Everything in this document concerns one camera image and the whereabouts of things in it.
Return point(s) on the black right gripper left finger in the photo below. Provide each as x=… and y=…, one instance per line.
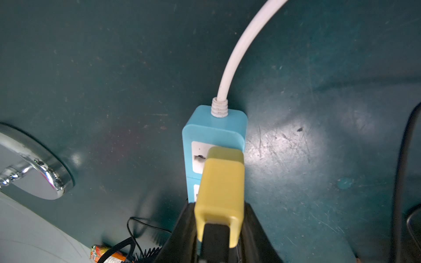
x=181, y=247

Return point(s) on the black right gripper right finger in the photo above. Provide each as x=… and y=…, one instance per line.
x=255, y=245

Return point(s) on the yellow USB plug adapter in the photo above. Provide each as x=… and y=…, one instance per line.
x=220, y=197

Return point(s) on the light blue power strip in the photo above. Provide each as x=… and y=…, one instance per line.
x=204, y=131

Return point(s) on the navy blue desk fan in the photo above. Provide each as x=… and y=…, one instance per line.
x=149, y=256

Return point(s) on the orange snack packet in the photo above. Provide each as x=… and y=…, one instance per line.
x=98, y=251

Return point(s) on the chrome glass holder stand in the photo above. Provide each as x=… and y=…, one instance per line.
x=30, y=166

